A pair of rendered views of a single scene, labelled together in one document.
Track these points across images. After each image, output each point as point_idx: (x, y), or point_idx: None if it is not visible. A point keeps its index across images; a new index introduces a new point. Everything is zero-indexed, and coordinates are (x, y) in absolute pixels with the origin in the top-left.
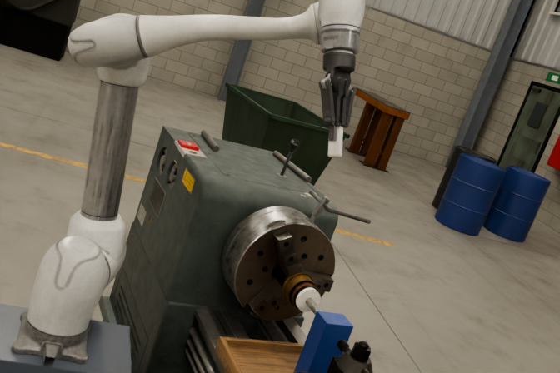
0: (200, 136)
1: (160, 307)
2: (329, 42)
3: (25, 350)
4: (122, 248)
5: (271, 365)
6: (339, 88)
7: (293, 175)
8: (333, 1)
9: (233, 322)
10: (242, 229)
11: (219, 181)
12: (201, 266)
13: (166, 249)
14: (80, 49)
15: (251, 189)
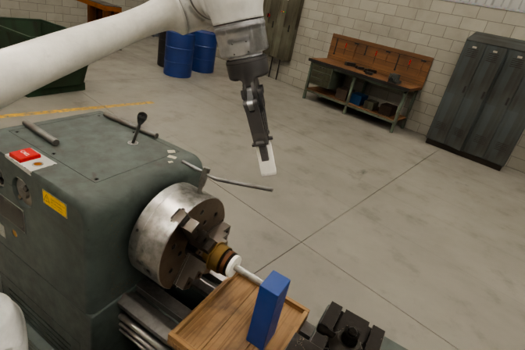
0: (23, 127)
1: (81, 320)
2: (239, 47)
3: None
4: (21, 322)
5: (219, 324)
6: (262, 101)
7: (140, 135)
8: None
9: (158, 294)
10: (144, 230)
11: (97, 197)
12: (109, 273)
13: (58, 267)
14: None
15: (130, 185)
